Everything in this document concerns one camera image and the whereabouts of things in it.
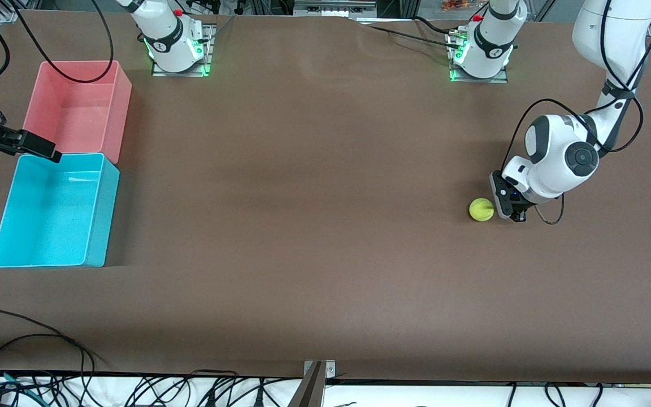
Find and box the yellow-green tennis ball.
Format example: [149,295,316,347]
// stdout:
[468,197,495,222]

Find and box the pink plastic bin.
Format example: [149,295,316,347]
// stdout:
[16,60,133,164]

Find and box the blue plastic bin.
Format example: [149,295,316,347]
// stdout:
[0,153,120,269]

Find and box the grey metal bar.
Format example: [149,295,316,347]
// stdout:
[287,362,326,407]

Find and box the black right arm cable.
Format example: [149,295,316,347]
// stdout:
[0,0,114,114]

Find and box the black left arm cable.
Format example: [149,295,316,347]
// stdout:
[504,0,651,226]

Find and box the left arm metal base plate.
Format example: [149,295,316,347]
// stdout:
[448,31,509,84]

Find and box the thin black cable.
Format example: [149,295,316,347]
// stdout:
[0,308,109,368]
[0,334,96,376]

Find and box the black cable to arm base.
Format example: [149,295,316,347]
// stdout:
[359,20,465,50]

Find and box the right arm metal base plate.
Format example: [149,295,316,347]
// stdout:
[151,25,214,78]

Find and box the teal cable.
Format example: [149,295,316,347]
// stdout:
[0,369,49,407]

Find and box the small metal bracket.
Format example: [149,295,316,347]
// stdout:
[303,360,336,380]

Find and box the aluminium frame with sockets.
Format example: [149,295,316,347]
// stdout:
[293,0,378,18]

